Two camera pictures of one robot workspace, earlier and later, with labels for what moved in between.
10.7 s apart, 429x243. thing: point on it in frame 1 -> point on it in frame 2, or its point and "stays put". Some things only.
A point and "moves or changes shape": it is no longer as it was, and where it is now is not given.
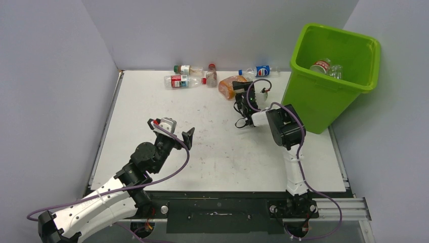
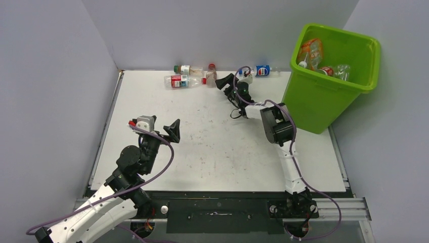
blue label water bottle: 336,71 moves or changes shape
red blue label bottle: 173,81 stays put
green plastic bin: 319,100 stays put
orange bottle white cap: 225,86 moves or changes shape
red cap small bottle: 211,76 stays put
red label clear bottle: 321,66 -> 327,71
